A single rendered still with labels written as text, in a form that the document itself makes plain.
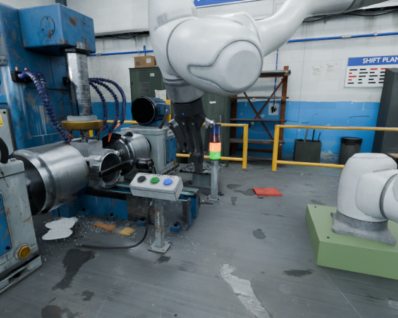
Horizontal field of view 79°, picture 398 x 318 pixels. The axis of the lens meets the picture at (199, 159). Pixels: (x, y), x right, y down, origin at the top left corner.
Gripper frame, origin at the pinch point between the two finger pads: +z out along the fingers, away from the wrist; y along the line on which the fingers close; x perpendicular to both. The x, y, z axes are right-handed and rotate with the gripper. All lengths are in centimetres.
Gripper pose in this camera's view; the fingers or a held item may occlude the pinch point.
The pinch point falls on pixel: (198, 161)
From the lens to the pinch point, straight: 70.4
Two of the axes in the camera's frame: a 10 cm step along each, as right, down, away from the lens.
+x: -2.7, 6.2, -7.3
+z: 1.3, 7.8, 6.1
